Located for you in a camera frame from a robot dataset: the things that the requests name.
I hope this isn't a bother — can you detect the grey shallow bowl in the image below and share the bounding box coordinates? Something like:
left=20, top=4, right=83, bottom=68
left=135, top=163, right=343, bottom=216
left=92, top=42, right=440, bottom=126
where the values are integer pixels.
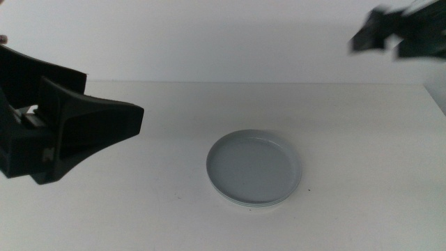
left=206, top=129, right=302, bottom=206

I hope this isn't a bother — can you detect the white shallow bowl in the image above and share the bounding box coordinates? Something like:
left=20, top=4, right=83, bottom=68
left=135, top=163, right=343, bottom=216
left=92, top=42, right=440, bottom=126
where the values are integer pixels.
left=212, top=184, right=300, bottom=209

